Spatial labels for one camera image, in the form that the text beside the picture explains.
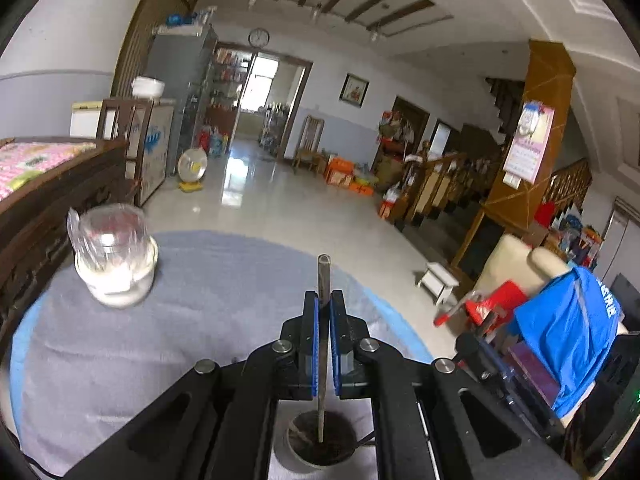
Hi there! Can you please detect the wall calendar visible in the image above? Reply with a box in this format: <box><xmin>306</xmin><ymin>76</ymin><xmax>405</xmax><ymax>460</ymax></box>
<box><xmin>502</xmin><ymin>101</ymin><xmax>556</xmax><ymax>183</ymax></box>

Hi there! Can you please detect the orange box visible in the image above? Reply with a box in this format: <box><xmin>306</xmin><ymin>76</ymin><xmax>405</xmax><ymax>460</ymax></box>
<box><xmin>324</xmin><ymin>156</ymin><xmax>357</xmax><ymax>188</ymax></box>

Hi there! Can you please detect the wooden pillar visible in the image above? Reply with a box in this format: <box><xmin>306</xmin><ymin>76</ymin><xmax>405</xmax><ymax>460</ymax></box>
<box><xmin>452</xmin><ymin>40</ymin><xmax>577</xmax><ymax>268</ymax></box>

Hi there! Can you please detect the cream armchair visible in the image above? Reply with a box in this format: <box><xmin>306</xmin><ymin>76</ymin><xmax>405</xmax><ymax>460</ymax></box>
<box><xmin>472</xmin><ymin>234</ymin><xmax>573</xmax><ymax>306</ymax></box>

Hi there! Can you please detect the cup of dark liquid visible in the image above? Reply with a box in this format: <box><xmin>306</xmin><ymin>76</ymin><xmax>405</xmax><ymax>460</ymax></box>
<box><xmin>285</xmin><ymin>409</ymin><xmax>359</xmax><ymax>469</ymax></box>

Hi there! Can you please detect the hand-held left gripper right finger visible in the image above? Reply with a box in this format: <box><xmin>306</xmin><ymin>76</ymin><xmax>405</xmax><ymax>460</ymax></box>
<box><xmin>327</xmin><ymin>290</ymin><xmax>581</xmax><ymax>480</ymax></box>

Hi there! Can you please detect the dark wooden bench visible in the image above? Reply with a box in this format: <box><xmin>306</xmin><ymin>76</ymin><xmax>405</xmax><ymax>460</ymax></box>
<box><xmin>0</xmin><ymin>136</ymin><xmax>142</xmax><ymax>346</ymax></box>

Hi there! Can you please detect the wooden stair railing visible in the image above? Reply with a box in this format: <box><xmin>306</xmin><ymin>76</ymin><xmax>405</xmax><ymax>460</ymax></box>
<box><xmin>390</xmin><ymin>152</ymin><xmax>501</xmax><ymax>226</ymax></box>

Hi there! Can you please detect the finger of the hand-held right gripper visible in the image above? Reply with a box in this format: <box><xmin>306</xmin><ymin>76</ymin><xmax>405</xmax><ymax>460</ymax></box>
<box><xmin>454</xmin><ymin>332</ymin><xmax>517</xmax><ymax>387</ymax></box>

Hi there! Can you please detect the light wooden chair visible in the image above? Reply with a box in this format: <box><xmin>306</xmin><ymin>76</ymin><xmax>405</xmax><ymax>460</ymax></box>
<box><xmin>293</xmin><ymin>115</ymin><xmax>327</xmax><ymax>175</ymax></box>

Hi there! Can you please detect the blue printed garment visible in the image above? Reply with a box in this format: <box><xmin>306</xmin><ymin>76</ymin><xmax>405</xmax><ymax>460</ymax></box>
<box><xmin>514</xmin><ymin>266</ymin><xmax>624</xmax><ymax>419</ymax></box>

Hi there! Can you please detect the purple box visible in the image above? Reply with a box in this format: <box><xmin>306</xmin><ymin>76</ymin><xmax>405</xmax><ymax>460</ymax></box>
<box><xmin>507</xmin><ymin>344</ymin><xmax>562</xmax><ymax>412</ymax></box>

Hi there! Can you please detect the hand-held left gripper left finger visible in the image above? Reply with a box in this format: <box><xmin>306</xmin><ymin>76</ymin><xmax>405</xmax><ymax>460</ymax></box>
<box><xmin>65</xmin><ymin>290</ymin><xmax>321</xmax><ymax>480</ymax></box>

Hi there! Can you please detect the pink patterned blanket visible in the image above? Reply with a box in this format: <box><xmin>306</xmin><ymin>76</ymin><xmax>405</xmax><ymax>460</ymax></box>
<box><xmin>0</xmin><ymin>141</ymin><xmax>97</xmax><ymax>200</ymax></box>

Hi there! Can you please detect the chest freezer with blue print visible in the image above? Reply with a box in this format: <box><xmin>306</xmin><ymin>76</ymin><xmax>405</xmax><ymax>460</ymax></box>
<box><xmin>127</xmin><ymin>98</ymin><xmax>176</xmax><ymax>206</ymax></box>

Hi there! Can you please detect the round floor fan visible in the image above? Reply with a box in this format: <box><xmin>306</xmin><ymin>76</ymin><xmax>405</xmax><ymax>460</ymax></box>
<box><xmin>177</xmin><ymin>148</ymin><xmax>209</xmax><ymax>193</ymax></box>

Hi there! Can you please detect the dark wooden chair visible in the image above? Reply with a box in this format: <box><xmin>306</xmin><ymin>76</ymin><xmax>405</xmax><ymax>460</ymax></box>
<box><xmin>96</xmin><ymin>99</ymin><xmax>153</xmax><ymax>196</ymax></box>

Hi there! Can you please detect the red plastic stool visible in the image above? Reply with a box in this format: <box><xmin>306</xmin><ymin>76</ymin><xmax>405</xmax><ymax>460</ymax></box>
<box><xmin>434</xmin><ymin>281</ymin><xmax>529</xmax><ymax>337</ymax></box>

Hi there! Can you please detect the metal chopstick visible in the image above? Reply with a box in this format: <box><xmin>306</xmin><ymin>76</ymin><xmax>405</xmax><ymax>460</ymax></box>
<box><xmin>317</xmin><ymin>253</ymin><xmax>333</xmax><ymax>444</ymax></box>

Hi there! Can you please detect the grey round tablecloth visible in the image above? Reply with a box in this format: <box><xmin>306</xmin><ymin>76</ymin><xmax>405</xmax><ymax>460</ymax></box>
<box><xmin>10</xmin><ymin>230</ymin><xmax>434</xmax><ymax>479</ymax></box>

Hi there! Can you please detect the framed wall picture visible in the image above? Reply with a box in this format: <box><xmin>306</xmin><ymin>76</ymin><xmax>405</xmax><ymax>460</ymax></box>
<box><xmin>339</xmin><ymin>73</ymin><xmax>370</xmax><ymax>107</ymax></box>

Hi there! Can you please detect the white jar with plastic wrap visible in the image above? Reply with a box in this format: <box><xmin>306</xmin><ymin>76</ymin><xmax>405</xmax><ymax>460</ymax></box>
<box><xmin>67</xmin><ymin>202</ymin><xmax>160</xmax><ymax>309</ymax></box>

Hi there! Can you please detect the tall grey cabinet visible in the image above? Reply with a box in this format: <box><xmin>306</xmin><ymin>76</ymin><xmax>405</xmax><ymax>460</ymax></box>
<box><xmin>145</xmin><ymin>25</ymin><xmax>219</xmax><ymax>171</ymax></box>

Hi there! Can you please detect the white basin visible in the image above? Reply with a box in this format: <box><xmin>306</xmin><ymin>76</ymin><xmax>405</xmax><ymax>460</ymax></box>
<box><xmin>131</xmin><ymin>76</ymin><xmax>166</xmax><ymax>100</ymax></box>

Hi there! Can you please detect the white step stool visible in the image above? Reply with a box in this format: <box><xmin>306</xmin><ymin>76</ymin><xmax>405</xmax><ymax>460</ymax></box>
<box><xmin>416</xmin><ymin>262</ymin><xmax>460</xmax><ymax>306</ymax></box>

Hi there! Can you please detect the white appliance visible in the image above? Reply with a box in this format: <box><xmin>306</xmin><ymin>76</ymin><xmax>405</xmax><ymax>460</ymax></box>
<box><xmin>70</xmin><ymin>101</ymin><xmax>104</xmax><ymax>139</ymax></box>

